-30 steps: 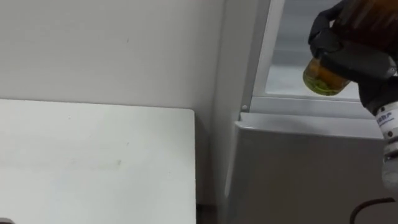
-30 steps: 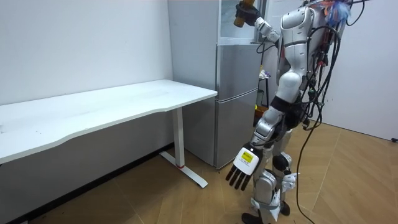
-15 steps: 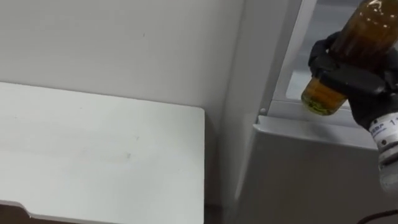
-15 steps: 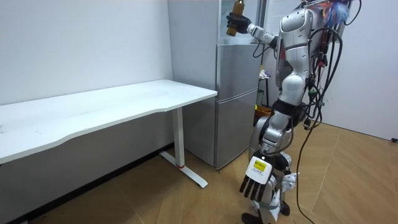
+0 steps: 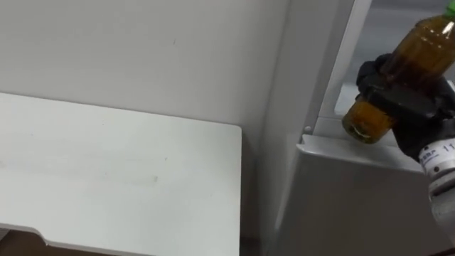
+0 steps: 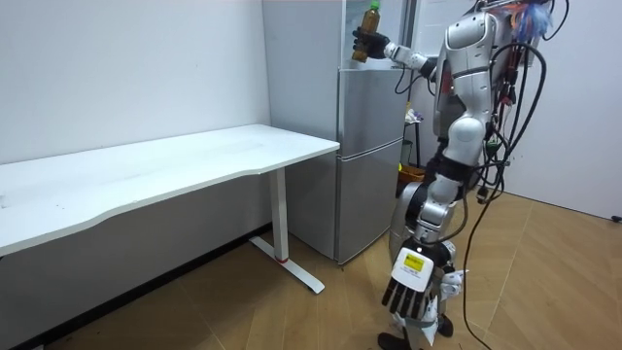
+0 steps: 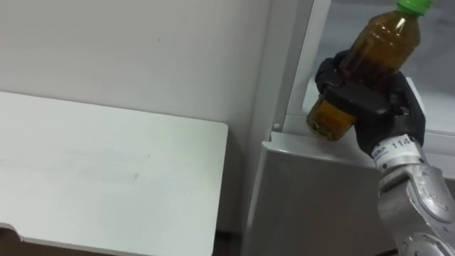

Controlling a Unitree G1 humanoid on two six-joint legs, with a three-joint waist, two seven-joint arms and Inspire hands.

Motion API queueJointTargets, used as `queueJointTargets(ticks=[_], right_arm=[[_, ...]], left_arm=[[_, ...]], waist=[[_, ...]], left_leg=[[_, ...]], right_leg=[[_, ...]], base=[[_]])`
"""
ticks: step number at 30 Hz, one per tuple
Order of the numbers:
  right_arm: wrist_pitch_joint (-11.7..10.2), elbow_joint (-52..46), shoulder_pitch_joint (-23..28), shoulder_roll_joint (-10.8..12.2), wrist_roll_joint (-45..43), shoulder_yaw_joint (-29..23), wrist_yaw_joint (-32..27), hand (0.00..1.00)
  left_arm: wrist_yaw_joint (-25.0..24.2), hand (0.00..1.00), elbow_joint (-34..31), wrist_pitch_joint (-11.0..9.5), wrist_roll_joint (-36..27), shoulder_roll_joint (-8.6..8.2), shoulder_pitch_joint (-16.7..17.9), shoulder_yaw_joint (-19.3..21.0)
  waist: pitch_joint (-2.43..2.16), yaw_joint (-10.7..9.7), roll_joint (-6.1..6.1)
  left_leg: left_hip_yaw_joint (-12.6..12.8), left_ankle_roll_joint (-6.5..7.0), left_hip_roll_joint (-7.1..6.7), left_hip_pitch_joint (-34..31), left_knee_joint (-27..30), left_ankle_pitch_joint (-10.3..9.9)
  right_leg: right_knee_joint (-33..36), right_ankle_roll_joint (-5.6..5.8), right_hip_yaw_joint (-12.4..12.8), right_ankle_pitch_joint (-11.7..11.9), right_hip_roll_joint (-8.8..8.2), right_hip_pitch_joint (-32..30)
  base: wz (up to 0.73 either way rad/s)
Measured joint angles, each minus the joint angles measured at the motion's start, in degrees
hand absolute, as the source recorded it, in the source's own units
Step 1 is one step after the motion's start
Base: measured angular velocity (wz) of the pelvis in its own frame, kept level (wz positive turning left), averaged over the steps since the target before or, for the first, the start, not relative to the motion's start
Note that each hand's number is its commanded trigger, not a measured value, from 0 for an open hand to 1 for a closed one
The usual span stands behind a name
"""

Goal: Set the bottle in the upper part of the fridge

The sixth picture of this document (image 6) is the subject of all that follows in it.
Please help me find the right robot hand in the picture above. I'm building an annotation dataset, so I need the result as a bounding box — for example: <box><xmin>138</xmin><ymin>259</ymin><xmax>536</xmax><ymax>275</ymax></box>
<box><xmin>351</xmin><ymin>26</ymin><xmax>392</xmax><ymax>61</ymax></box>

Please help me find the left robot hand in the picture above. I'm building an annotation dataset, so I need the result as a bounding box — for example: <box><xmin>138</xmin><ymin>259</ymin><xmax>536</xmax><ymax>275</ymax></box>
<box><xmin>380</xmin><ymin>238</ymin><xmax>457</xmax><ymax>321</ymax></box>

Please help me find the brown tea bottle green cap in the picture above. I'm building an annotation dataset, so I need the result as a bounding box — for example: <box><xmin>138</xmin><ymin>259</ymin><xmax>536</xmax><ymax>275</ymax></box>
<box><xmin>351</xmin><ymin>0</ymin><xmax>382</xmax><ymax>64</ymax></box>

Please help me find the orange basket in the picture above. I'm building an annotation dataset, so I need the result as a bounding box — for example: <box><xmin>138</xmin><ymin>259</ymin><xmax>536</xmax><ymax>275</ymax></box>
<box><xmin>397</xmin><ymin>164</ymin><xmax>428</xmax><ymax>185</ymax></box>

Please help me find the grey fridge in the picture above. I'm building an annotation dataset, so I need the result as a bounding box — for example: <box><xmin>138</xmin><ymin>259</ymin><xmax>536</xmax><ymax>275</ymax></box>
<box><xmin>261</xmin><ymin>0</ymin><xmax>420</xmax><ymax>266</ymax></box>

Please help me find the white desk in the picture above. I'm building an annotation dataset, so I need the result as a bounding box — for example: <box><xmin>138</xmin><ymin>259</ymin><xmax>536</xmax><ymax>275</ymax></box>
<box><xmin>0</xmin><ymin>123</ymin><xmax>341</xmax><ymax>296</ymax></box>

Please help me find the long black floor cable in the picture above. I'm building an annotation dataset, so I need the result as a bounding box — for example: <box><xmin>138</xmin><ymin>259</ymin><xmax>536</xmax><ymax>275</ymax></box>
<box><xmin>461</xmin><ymin>42</ymin><xmax>549</xmax><ymax>350</ymax></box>

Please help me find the cable bundle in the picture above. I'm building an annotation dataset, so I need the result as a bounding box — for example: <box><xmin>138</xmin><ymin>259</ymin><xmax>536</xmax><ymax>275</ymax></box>
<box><xmin>473</xmin><ymin>0</ymin><xmax>570</xmax><ymax>46</ymax></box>

